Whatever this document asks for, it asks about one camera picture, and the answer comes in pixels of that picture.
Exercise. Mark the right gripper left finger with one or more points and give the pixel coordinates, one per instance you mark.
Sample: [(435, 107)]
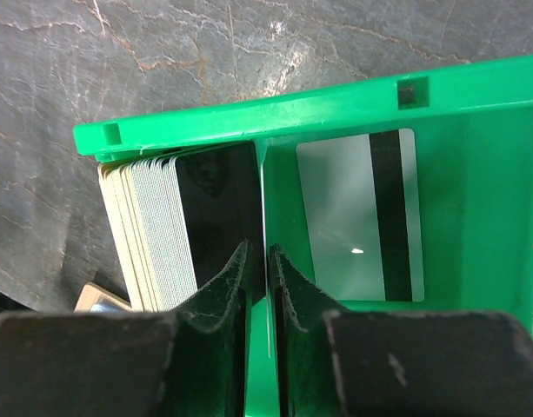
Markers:
[(118, 360)]

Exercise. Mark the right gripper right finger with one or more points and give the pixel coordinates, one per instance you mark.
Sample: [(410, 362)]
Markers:
[(333, 361)]

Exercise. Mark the beige leather card holder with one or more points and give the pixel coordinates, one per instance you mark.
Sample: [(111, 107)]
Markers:
[(98, 300)]

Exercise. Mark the white card in bin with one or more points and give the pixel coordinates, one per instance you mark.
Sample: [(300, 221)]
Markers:
[(177, 218)]

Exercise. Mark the card with magnetic stripe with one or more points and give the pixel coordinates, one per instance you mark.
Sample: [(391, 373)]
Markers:
[(360, 195)]

